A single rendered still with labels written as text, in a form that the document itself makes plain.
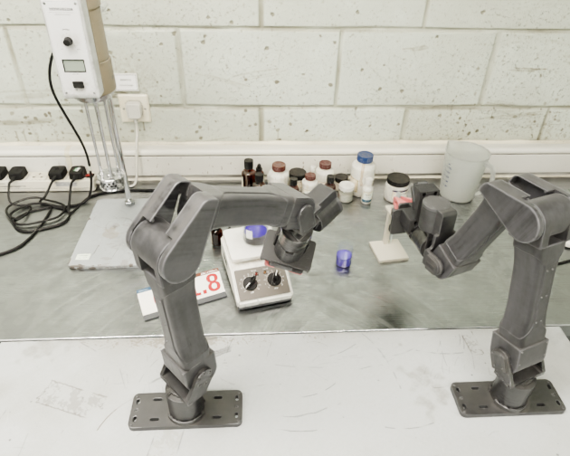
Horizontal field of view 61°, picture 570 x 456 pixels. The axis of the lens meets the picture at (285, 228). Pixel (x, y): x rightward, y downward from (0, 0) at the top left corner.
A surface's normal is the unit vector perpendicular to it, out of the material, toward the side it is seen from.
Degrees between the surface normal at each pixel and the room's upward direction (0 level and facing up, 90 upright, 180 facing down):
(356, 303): 0
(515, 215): 90
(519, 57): 90
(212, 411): 0
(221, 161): 90
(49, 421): 0
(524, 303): 89
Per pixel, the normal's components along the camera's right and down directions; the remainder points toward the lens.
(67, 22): 0.06, 0.60
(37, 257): 0.03, -0.80
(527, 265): -0.88, 0.37
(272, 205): 0.63, 0.39
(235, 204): 0.77, 0.38
